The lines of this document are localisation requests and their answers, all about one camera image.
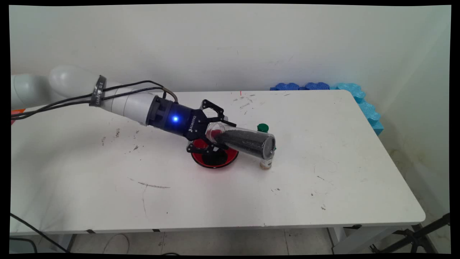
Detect black tripod stand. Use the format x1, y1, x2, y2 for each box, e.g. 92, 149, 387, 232
370, 213, 451, 254

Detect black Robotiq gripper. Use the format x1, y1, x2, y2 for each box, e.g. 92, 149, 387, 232
146, 95, 237, 156

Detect black camera cable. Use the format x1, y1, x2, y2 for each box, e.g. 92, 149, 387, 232
11, 80, 166, 117

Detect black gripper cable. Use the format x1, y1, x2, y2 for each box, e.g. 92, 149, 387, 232
11, 86, 179, 120

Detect light blue foam mat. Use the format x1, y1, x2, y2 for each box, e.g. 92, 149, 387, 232
330, 83, 384, 136

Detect red bowl with black rim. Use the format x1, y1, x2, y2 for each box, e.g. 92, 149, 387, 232
190, 138, 239, 169

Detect black floor cable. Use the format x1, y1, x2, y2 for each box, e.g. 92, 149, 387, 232
10, 213, 69, 253

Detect black cable strap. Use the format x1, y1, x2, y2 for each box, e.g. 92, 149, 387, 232
89, 74, 107, 107

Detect clear jar of black granules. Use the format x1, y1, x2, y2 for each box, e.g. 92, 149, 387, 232
205, 122, 276, 160

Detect white table leg frame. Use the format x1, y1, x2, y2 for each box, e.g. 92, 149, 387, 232
328, 226, 414, 255

